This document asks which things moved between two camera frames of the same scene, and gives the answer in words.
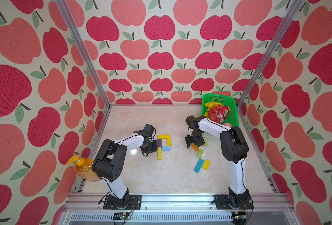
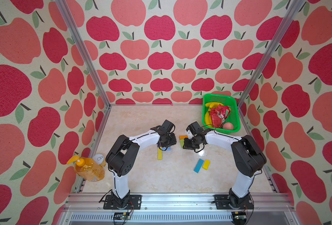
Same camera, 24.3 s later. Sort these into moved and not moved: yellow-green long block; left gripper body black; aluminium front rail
Moved: left gripper body black
Not moved: yellow-green long block; aluminium front rail
